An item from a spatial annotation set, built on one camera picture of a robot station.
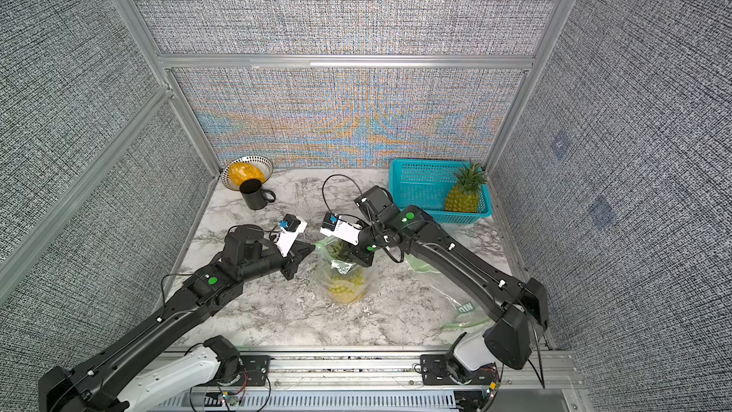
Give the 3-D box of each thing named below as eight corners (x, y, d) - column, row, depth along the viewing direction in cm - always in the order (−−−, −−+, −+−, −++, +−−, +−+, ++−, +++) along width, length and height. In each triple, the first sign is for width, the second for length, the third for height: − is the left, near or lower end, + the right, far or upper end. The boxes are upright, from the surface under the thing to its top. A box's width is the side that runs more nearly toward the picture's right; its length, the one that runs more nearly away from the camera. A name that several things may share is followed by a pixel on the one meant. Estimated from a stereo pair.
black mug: (242, 202, 112) (233, 187, 105) (256, 190, 116) (249, 175, 109) (262, 216, 108) (255, 201, 101) (277, 202, 112) (271, 187, 105)
